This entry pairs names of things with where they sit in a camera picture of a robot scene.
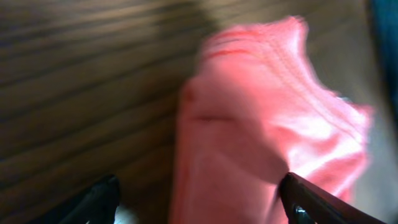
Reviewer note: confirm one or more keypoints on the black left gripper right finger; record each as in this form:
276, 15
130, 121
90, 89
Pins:
304, 203

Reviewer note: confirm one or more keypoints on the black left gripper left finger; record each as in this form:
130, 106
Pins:
94, 205

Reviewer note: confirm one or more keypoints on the orange red t-shirt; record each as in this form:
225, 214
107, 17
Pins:
254, 111

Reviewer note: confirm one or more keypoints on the dark blue denim garment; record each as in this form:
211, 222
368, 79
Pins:
383, 14

